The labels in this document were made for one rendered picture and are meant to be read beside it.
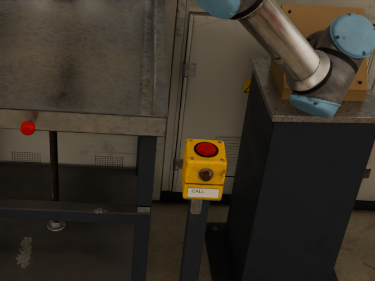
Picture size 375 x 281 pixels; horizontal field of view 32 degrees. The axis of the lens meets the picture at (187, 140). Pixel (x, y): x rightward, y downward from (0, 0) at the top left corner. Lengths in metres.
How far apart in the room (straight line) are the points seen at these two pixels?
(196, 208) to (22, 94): 0.49
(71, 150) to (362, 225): 1.15
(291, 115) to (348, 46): 0.26
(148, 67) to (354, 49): 0.51
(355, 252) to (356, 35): 1.09
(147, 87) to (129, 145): 0.81
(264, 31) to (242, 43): 0.74
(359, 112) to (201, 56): 0.60
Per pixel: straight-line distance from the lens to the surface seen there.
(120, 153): 2.40
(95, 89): 1.57
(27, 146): 2.42
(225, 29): 2.12
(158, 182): 2.48
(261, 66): 1.95
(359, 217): 2.66
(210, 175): 1.28
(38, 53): 1.72
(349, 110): 1.82
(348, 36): 1.62
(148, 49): 1.75
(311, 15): 1.86
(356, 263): 2.47
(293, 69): 1.51
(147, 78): 1.62
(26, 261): 2.08
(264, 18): 1.40
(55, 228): 2.17
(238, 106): 2.27
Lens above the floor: 1.67
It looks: 36 degrees down
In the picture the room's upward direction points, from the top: 6 degrees clockwise
